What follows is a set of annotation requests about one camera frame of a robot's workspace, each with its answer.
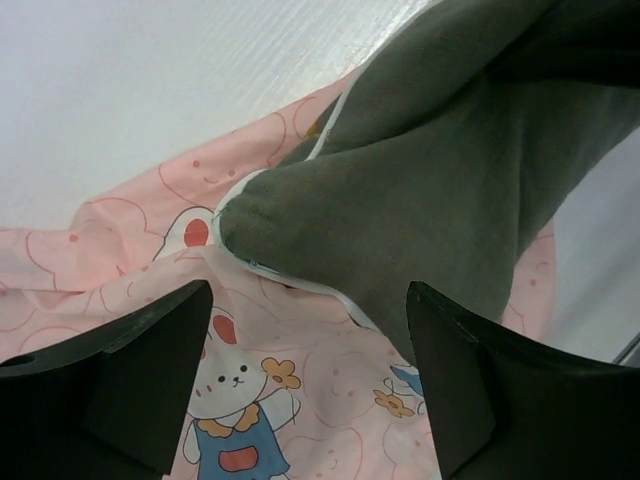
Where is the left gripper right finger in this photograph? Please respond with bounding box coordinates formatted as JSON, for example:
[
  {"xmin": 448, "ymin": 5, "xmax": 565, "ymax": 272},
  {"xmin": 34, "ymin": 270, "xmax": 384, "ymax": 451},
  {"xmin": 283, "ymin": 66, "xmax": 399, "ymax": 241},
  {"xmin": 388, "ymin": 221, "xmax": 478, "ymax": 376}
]
[{"xmin": 406, "ymin": 282, "xmax": 639, "ymax": 479}]

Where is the pink cartoon pillowcase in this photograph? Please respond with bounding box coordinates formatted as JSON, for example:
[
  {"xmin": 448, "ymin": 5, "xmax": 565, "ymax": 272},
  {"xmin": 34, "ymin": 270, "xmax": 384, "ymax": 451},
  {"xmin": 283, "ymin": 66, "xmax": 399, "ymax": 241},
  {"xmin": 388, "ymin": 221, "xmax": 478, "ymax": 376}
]
[{"xmin": 0, "ymin": 74, "xmax": 561, "ymax": 480}]

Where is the grey pillow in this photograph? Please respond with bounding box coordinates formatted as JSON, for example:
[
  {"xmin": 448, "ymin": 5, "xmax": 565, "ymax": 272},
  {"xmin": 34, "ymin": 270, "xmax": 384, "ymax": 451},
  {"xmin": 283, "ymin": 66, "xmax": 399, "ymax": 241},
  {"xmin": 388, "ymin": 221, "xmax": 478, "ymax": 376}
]
[{"xmin": 216, "ymin": 1, "xmax": 639, "ymax": 361}]

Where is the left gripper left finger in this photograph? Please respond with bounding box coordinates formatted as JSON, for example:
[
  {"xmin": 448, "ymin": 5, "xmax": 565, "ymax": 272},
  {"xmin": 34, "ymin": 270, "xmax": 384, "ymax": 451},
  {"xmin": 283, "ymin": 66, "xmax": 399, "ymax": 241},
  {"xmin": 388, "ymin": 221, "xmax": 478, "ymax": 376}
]
[{"xmin": 1, "ymin": 280, "xmax": 213, "ymax": 479}]

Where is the right aluminium frame rail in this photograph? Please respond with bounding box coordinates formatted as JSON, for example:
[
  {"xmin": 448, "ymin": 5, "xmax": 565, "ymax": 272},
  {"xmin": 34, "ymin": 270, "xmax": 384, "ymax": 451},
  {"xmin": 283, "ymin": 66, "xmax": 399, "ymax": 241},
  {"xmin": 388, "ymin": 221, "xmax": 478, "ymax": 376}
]
[{"xmin": 613, "ymin": 333, "xmax": 640, "ymax": 368}]

